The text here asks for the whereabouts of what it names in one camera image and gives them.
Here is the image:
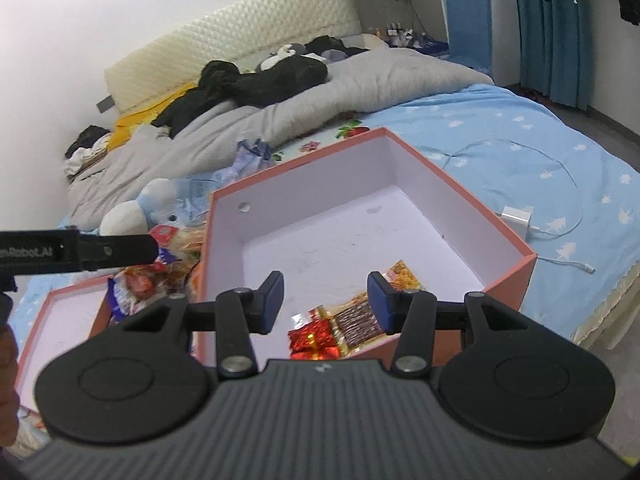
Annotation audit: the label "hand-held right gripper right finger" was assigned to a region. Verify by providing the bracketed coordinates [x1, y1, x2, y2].
[367, 271, 528, 378]

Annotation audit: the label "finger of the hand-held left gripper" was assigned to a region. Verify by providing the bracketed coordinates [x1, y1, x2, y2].
[75, 232, 160, 273]

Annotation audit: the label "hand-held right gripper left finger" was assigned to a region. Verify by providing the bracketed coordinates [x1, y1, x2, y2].
[120, 271, 285, 380]

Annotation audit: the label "pink cardboard box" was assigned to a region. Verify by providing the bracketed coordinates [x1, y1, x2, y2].
[192, 127, 538, 368]

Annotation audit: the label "blue white plush toy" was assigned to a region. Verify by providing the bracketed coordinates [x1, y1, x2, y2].
[100, 178, 213, 236]

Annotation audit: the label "purple snack packet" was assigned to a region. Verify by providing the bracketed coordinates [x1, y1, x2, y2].
[107, 266, 171, 328]

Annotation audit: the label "red label snack packet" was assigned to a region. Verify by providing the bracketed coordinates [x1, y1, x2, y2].
[149, 225, 207, 281]

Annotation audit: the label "pink box lid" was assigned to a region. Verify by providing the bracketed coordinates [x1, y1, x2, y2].
[15, 275, 118, 401]

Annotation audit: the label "pile of clothes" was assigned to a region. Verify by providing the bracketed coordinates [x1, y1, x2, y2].
[64, 125, 112, 177]

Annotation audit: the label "yellow cloth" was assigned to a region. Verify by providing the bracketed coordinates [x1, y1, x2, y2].
[107, 82, 198, 151]

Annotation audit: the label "clear blue plastic bag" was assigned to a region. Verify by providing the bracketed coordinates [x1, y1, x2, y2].
[187, 139, 276, 211]

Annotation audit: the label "white charger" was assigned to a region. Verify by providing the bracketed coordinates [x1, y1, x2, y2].
[500, 206, 534, 241]

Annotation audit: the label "floral bed sheet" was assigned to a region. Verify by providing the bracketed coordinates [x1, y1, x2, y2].
[272, 119, 375, 162]

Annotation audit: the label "grey duvet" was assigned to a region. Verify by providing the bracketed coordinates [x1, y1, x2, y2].
[65, 47, 496, 231]

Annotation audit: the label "black clothes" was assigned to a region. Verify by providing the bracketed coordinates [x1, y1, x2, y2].
[151, 55, 329, 138]

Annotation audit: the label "cream mattress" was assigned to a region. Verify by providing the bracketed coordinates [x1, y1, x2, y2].
[574, 264, 640, 352]

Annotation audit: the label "cream padded headboard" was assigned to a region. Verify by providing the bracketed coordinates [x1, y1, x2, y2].
[104, 0, 362, 113]

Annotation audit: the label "white grey cloth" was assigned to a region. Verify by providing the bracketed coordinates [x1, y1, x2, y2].
[255, 42, 308, 72]

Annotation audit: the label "cream pillow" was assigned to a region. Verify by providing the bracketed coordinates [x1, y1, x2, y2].
[350, 34, 391, 55]

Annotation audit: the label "black garment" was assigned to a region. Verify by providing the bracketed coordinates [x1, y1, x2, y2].
[305, 35, 371, 62]

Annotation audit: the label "row of small bottles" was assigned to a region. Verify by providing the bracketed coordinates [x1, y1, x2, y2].
[384, 22, 417, 45]

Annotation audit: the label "blue padded board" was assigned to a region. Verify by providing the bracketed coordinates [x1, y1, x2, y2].
[445, 0, 493, 72]

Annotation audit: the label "blue curtain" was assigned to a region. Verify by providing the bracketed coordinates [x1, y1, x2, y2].
[510, 0, 593, 111]

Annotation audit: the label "white charging cable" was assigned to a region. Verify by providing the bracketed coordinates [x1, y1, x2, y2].
[440, 140, 597, 274]

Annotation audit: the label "black wall cable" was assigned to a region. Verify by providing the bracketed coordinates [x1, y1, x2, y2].
[392, 0, 437, 42]

